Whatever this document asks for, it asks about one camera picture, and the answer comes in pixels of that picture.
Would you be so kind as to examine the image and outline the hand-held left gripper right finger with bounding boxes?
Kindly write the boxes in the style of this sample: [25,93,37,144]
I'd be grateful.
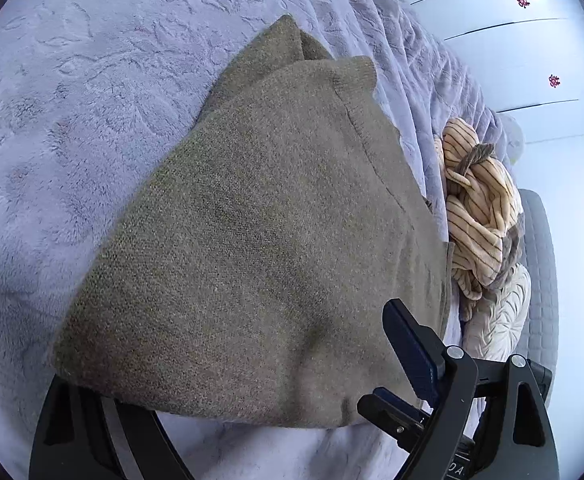
[382,298,561,480]

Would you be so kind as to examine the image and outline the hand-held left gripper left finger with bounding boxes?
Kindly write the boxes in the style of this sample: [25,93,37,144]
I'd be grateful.
[28,374,195,480]

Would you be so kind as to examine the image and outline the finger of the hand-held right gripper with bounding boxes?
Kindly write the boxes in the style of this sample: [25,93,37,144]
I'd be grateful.
[357,387,440,453]

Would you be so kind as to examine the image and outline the brown knit sweater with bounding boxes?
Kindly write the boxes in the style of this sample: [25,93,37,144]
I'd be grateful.
[52,14,455,431]

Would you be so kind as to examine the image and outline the white round pleated pillow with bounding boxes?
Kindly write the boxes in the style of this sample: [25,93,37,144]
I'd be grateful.
[464,262,533,361]

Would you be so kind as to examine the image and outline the beige striped cloth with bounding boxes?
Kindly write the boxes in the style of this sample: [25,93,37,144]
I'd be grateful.
[434,117,524,322]

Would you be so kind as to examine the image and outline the grey quilted headboard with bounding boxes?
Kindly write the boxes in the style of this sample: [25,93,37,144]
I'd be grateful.
[514,187,559,406]

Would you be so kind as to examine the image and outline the white wardrobe doors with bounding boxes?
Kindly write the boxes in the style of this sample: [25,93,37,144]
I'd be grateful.
[387,0,584,146]

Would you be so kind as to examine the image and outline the lavender plush blanket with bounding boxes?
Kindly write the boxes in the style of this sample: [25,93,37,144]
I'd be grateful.
[0,0,523,480]

